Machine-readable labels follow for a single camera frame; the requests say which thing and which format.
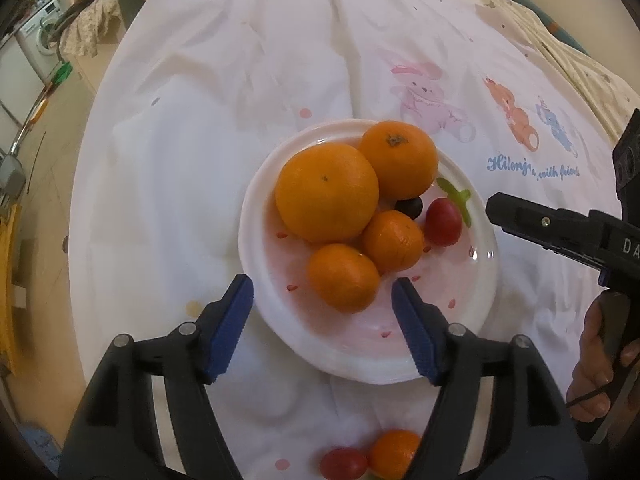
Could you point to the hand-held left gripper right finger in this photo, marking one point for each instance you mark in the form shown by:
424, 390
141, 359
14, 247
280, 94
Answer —
417, 330

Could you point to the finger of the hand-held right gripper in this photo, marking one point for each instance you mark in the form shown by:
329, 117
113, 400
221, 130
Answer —
540, 222

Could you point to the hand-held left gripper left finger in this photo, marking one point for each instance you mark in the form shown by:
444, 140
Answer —
230, 330

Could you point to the white plate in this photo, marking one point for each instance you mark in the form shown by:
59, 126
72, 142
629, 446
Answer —
450, 310

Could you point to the small mandarin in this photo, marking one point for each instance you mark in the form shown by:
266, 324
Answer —
395, 452
393, 241
343, 282

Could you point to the red cherry tomato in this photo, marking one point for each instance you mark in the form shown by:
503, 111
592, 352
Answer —
443, 221
344, 463

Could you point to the dark purple grape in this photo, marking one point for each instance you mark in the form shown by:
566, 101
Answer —
410, 206

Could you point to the large orange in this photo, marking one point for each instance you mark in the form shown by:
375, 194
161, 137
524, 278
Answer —
398, 160
327, 192

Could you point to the person's right hand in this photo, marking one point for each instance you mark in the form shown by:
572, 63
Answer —
592, 360

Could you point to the white printed blanket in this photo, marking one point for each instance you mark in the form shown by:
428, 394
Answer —
200, 135

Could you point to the blue pillow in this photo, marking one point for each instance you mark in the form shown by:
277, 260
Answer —
547, 17

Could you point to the yellow shelf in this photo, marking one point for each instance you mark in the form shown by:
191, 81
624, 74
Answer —
9, 285

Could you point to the grey flat mop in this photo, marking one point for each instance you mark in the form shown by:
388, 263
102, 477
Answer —
11, 176

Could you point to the green dustpan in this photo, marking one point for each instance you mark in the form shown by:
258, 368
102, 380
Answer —
62, 73

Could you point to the white floor cabinet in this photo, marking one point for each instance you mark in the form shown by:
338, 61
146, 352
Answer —
20, 91

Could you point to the pile of clothes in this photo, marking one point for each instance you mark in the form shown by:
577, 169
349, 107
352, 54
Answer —
95, 20

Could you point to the white washing machine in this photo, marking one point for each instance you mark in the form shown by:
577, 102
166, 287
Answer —
42, 31

